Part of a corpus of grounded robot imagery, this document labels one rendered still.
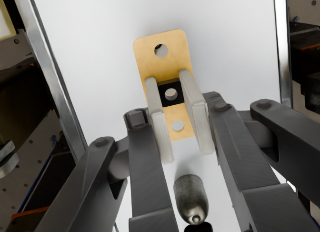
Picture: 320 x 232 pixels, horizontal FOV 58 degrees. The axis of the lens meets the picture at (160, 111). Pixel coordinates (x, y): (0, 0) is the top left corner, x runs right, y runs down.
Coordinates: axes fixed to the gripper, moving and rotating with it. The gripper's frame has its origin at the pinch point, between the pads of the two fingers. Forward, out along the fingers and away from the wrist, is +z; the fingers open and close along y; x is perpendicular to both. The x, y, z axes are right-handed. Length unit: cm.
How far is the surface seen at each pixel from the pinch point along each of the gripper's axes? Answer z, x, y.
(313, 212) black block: 9.8, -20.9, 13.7
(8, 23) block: 7.4, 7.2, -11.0
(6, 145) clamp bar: 3.5, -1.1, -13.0
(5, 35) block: 6.2, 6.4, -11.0
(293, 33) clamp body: 26.4, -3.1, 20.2
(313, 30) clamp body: 26.3, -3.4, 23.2
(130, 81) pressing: 8.8, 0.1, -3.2
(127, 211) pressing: 8.8, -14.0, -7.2
